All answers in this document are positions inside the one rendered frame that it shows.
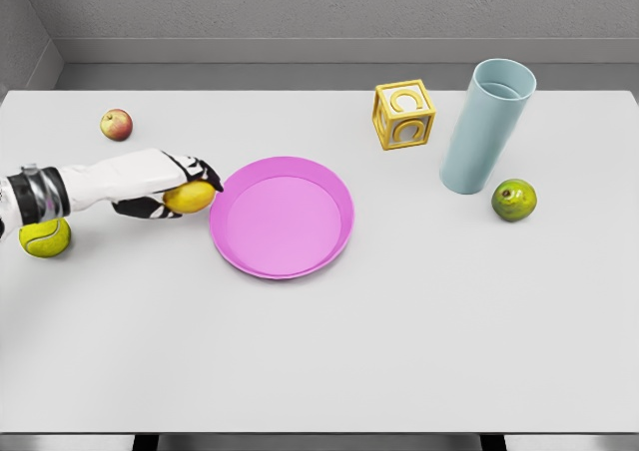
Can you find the yellow lemon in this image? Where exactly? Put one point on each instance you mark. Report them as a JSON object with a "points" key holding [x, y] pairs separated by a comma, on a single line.
{"points": [[190, 197]]}

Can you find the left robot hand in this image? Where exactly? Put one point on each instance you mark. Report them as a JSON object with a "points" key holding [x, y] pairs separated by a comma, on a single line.
{"points": [[145, 172]]}

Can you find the pink plate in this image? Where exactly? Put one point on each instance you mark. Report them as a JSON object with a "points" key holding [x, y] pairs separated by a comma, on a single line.
{"points": [[282, 219]]}

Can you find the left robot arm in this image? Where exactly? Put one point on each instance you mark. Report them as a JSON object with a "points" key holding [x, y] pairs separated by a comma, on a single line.
{"points": [[60, 186]]}

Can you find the red apple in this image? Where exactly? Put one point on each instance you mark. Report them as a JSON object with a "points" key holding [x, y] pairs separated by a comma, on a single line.
{"points": [[116, 125]]}

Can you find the light blue cup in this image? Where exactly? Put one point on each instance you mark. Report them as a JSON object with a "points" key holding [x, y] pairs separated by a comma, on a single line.
{"points": [[484, 129]]}

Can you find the yellow letter block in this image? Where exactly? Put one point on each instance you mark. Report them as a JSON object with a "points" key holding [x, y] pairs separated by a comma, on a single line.
{"points": [[403, 115]]}

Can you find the yellow-green tennis ball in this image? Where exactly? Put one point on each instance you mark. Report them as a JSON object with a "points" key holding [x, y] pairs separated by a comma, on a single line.
{"points": [[46, 239]]}

